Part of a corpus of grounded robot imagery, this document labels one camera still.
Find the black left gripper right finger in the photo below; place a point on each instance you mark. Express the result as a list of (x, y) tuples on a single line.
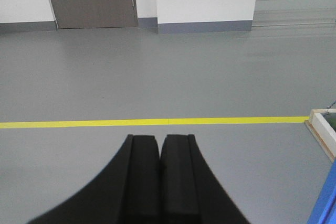
[(191, 192)]

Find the white wooden edge beam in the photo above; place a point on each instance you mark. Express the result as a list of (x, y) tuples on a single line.
[(323, 129)]

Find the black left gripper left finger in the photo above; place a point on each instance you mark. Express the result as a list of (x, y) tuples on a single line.
[(127, 190)]

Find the plywood base platform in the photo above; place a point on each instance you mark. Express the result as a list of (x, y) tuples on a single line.
[(316, 136)]

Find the green sandbag left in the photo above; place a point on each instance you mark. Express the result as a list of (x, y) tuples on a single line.
[(331, 120)]

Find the blue door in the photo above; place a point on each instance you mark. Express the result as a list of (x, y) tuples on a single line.
[(324, 209)]

